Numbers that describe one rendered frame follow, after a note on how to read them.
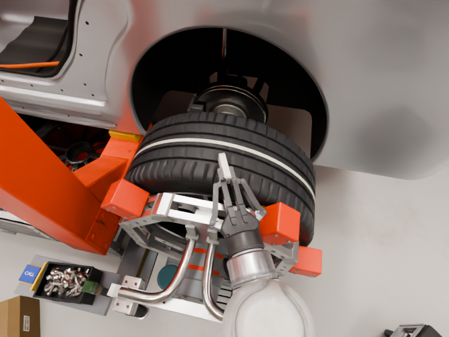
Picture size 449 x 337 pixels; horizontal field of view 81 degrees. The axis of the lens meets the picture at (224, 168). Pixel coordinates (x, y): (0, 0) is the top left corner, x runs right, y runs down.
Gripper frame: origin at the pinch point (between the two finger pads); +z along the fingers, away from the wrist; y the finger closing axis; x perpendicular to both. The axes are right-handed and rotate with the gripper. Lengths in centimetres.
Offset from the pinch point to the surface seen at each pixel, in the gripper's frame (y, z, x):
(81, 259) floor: -79, 23, -126
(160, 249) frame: -22, -2, -50
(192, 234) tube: -9.7, -9.0, -16.8
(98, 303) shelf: -53, -12, -78
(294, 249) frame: 17.8, -18.1, -20.2
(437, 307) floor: 124, -52, -109
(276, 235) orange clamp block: 8.5, -16.9, -3.9
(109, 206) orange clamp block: -29.4, 0.8, -11.7
